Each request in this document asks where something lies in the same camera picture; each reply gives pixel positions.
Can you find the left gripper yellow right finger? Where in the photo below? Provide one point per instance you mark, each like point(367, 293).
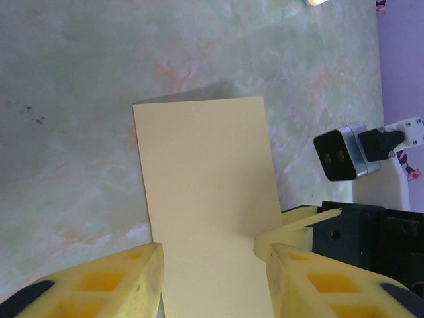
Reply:
point(331, 285)

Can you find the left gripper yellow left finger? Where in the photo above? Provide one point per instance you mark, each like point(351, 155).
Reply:
point(109, 281)

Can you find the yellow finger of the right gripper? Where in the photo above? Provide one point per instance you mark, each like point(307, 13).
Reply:
point(298, 217)
point(288, 240)

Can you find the yellow cloth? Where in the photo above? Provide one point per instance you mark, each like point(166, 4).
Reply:
point(205, 182)

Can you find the orange pill bottle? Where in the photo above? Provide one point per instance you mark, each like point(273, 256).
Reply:
point(316, 2)

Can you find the white right camera mount bracket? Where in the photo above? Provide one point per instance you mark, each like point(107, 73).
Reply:
point(404, 185)

